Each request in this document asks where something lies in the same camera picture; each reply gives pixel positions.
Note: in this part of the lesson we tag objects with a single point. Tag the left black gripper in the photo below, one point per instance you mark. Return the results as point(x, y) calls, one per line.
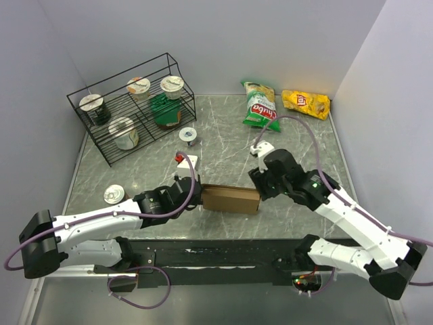
point(197, 200)

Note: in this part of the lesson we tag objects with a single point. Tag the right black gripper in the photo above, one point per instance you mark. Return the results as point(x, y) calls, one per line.
point(259, 179)

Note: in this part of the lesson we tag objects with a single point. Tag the brown cardboard box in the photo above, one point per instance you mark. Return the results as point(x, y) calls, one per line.
point(230, 199)

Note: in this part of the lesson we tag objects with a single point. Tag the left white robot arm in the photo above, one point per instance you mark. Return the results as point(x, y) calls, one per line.
point(49, 243)

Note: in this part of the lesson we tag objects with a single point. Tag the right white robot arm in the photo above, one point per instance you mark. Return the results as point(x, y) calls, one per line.
point(381, 257)

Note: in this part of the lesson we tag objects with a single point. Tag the dark tin can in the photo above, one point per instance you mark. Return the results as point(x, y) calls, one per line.
point(114, 194)

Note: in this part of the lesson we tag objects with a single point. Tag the small white yogurt cup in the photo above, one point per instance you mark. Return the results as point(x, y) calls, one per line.
point(188, 136)

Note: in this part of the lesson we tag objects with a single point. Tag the green Chuba chips bag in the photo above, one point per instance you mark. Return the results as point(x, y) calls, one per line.
point(260, 101)

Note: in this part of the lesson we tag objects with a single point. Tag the white cup lower rack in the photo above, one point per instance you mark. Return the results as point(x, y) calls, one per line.
point(124, 133)

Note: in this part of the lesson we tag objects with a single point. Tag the green snack bag in rack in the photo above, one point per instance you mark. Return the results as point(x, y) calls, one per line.
point(166, 112)

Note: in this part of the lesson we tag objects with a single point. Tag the yellow Lays chips bag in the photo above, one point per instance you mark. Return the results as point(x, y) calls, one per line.
point(313, 104)

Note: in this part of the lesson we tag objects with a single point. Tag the Chobani yogurt cup on rack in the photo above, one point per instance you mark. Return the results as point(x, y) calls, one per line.
point(172, 87)

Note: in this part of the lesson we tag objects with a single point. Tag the orange yogurt cup on rack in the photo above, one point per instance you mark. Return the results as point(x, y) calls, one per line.
point(139, 88)

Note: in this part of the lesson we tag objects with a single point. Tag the dark yogurt cup on rack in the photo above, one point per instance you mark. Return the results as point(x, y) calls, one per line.
point(95, 108)

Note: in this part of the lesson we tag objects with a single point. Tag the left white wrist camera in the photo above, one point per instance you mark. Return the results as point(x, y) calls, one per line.
point(183, 167)

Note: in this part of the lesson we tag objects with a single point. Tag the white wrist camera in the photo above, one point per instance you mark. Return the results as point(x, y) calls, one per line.
point(183, 167)
point(262, 149)

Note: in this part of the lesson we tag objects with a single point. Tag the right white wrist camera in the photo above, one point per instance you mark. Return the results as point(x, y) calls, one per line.
point(262, 149)

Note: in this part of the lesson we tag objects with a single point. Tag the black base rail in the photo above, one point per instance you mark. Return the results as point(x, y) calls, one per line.
point(202, 262)

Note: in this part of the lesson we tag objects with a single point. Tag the black wire rack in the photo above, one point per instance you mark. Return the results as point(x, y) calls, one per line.
point(121, 104)

